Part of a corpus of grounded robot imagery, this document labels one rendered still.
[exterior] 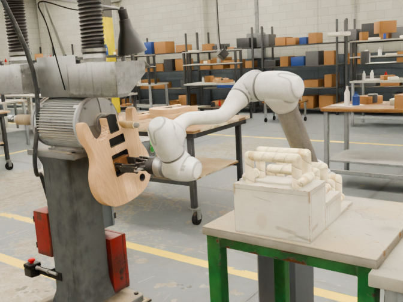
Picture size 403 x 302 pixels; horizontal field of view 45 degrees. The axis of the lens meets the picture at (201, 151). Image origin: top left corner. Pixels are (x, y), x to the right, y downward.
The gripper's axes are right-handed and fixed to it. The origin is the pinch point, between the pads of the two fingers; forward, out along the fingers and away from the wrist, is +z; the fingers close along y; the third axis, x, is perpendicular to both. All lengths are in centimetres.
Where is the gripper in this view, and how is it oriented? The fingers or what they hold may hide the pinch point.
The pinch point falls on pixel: (122, 162)
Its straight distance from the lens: 218.8
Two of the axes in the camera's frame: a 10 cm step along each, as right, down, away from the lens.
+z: -8.1, -0.5, 5.9
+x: -1.6, -9.4, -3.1
